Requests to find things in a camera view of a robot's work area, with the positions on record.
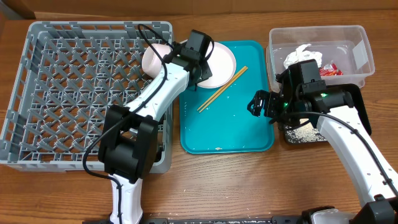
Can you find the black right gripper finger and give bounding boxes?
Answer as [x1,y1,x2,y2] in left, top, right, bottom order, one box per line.
[248,90,263,106]
[247,104,263,117]

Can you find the large white plate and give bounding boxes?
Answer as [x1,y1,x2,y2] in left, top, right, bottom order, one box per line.
[198,42,236,88]

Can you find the pink shallow bowl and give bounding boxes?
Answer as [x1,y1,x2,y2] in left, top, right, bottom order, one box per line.
[141,44,172,78]

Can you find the white paper napkin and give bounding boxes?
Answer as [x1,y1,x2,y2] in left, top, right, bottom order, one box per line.
[283,44,323,68]

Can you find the red strawberry cake wrapper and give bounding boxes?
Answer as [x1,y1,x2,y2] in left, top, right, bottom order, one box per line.
[320,63,343,77]

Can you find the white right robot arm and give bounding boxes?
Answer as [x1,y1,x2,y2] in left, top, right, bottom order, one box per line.
[247,59,397,223]

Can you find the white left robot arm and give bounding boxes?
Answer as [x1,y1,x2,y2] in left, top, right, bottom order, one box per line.
[98,30,215,223]

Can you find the clear plastic waste bin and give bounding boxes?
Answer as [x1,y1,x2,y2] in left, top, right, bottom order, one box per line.
[266,25,375,91]

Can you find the black tray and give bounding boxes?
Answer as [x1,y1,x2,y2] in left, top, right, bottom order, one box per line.
[283,84,372,144]

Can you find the spilled white rice grains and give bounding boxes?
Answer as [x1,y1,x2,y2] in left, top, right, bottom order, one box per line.
[284,123,326,144]

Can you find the teal plastic tray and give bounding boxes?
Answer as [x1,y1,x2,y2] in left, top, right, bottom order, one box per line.
[179,40,275,154]

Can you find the grey dish rack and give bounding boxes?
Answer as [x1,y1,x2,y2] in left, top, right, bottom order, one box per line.
[1,21,174,172]

